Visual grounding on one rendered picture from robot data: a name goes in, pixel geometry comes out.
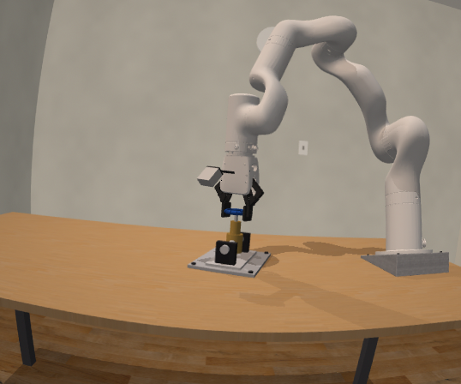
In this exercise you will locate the brass valve with blue handwheel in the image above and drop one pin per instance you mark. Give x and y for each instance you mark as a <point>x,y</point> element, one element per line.
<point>229,258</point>

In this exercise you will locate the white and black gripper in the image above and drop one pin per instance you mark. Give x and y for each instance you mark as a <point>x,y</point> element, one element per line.
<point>244,180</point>

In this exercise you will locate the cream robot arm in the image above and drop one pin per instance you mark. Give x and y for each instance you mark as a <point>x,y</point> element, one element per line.
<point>404,143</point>

